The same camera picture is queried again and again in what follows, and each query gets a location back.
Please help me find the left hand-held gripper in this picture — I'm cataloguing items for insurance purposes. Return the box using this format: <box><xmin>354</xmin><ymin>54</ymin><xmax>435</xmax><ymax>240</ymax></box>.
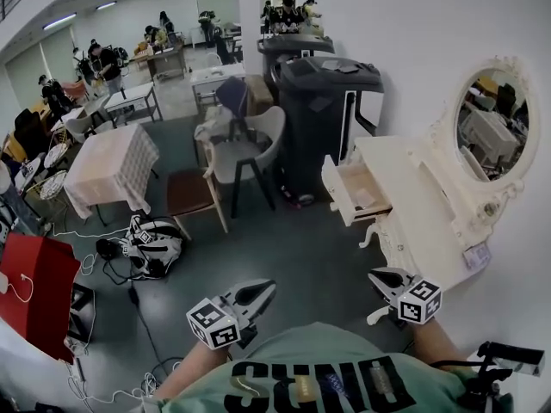
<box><xmin>185</xmin><ymin>278</ymin><xmax>277</xmax><ymax>351</ymax></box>

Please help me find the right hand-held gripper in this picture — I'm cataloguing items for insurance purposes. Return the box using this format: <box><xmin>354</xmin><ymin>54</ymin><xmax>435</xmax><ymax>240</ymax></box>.
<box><xmin>368</xmin><ymin>267</ymin><xmax>443</xmax><ymax>329</ymax></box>

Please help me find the cream white drawer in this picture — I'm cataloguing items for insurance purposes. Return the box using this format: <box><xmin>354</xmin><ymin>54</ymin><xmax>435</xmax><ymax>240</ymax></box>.
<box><xmin>321</xmin><ymin>154</ymin><xmax>394</xmax><ymax>228</ymax></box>

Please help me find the person's right forearm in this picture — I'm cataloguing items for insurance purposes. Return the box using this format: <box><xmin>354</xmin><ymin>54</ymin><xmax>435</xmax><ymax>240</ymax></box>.
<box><xmin>412</xmin><ymin>317</ymin><xmax>471</xmax><ymax>373</ymax></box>

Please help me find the person's left forearm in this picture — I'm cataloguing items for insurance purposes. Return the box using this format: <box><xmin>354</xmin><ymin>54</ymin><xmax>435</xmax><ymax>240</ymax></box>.
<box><xmin>152</xmin><ymin>338</ymin><xmax>234</xmax><ymax>400</ymax></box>

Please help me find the cream white dressing table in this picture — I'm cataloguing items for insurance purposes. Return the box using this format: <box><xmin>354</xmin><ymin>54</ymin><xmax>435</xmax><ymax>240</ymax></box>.
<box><xmin>321</xmin><ymin>54</ymin><xmax>542</xmax><ymax>327</ymax></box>

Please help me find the person's green printed shirt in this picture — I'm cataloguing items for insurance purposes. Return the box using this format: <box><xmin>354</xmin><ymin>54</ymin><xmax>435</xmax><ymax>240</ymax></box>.
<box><xmin>161</xmin><ymin>321</ymin><xmax>514</xmax><ymax>413</ymax></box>

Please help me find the small label card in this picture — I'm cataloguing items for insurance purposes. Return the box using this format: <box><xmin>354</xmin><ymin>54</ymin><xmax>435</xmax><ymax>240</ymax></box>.
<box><xmin>463</xmin><ymin>243</ymin><xmax>492</xmax><ymax>270</ymax></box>

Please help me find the white and black backpack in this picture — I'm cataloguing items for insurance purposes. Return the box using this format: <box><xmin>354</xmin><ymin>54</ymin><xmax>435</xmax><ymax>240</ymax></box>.
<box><xmin>119</xmin><ymin>214</ymin><xmax>185</xmax><ymax>280</ymax></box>

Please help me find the wooden chair with brown seat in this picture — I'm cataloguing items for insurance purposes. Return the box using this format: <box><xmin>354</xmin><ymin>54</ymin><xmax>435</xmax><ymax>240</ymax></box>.
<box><xmin>166</xmin><ymin>140</ymin><xmax>230</xmax><ymax>241</ymax></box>

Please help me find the grey armchair with black legs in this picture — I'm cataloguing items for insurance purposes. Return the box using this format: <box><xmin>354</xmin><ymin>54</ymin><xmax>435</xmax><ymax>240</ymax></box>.
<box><xmin>203</xmin><ymin>105</ymin><xmax>288</xmax><ymax>220</ymax></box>

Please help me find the beige cloth bundle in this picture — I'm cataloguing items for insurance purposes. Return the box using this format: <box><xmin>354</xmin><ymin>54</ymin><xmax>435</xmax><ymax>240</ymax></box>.
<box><xmin>193</xmin><ymin>107</ymin><xmax>237</xmax><ymax>145</ymax></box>

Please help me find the large black wheeled bin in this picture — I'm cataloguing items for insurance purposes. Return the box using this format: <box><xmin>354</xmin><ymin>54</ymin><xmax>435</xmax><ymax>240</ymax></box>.
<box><xmin>257</xmin><ymin>33</ymin><xmax>337</xmax><ymax>98</ymax></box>
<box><xmin>272</xmin><ymin>55</ymin><xmax>386</xmax><ymax>208</ymax></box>

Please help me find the oval mirror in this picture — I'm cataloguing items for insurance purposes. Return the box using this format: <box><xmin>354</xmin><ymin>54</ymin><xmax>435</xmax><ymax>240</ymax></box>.
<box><xmin>455</xmin><ymin>67</ymin><xmax>530</xmax><ymax>182</ymax></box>

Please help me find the white power strip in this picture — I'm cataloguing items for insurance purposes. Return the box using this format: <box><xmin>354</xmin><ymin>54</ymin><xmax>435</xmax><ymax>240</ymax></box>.
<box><xmin>64</xmin><ymin>337</ymin><xmax>88</xmax><ymax>383</ymax></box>

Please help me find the cardboard box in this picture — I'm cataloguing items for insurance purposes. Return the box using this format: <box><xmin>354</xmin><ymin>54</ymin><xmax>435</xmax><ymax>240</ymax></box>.
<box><xmin>245</xmin><ymin>74</ymin><xmax>276</xmax><ymax>118</ymax></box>

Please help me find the table with white cloth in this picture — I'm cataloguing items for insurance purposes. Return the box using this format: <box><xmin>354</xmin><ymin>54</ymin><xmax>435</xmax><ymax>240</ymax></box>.
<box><xmin>63</xmin><ymin>123</ymin><xmax>161</xmax><ymax>228</ymax></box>

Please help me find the dark blue chair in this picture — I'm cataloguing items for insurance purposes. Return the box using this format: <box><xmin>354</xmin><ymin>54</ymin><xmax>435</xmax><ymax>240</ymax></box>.
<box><xmin>214</xmin><ymin>76</ymin><xmax>250</xmax><ymax>116</ymax></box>

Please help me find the red box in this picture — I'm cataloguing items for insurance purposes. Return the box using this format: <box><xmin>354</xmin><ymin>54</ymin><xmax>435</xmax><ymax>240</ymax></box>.
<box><xmin>0</xmin><ymin>231</ymin><xmax>83</xmax><ymax>365</ymax></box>

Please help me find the white desk with black legs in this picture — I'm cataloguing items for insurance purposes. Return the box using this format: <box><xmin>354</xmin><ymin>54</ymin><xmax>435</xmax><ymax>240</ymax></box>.
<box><xmin>103</xmin><ymin>81</ymin><xmax>164</xmax><ymax>125</ymax></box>

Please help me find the white shell chair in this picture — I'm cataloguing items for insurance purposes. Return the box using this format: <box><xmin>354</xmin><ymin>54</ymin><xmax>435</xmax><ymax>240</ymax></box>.
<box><xmin>63</xmin><ymin>111</ymin><xmax>99</xmax><ymax>145</ymax></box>

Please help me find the wooden table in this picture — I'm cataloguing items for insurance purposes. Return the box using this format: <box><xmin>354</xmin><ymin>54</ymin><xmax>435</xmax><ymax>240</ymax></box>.
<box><xmin>132</xmin><ymin>42</ymin><xmax>188</xmax><ymax>82</ymax></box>

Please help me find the black office chair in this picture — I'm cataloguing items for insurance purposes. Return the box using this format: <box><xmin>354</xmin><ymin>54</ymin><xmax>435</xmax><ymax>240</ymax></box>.
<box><xmin>12</xmin><ymin>108</ymin><xmax>43</xmax><ymax>159</ymax></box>

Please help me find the black tripod with camera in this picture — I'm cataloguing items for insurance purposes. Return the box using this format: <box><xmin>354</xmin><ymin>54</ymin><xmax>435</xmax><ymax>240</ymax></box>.
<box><xmin>429</xmin><ymin>340</ymin><xmax>546</xmax><ymax>413</ymax></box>

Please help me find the black open frame box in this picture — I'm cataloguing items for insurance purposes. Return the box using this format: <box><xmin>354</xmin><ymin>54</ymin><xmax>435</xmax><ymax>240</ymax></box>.
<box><xmin>66</xmin><ymin>281</ymin><xmax>97</xmax><ymax>344</ymax></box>

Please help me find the round gold wire stool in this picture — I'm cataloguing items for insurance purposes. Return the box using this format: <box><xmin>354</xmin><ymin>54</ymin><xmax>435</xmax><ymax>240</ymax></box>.
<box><xmin>25</xmin><ymin>169</ymin><xmax>70</xmax><ymax>204</ymax></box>
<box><xmin>46</xmin><ymin>142</ymin><xmax>70</xmax><ymax>170</ymax></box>

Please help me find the white cable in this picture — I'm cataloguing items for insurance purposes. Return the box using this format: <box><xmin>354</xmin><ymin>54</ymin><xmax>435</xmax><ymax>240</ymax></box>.
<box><xmin>0</xmin><ymin>272</ymin><xmax>35</xmax><ymax>304</ymax></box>

